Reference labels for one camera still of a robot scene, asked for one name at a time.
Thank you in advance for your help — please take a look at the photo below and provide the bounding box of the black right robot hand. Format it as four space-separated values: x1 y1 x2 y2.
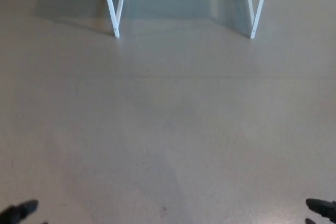
304 198 336 224

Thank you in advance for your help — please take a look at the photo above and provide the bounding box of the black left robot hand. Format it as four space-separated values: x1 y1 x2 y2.
0 199 39 224

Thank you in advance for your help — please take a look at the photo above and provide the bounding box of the white desk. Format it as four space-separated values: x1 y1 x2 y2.
101 0 271 40

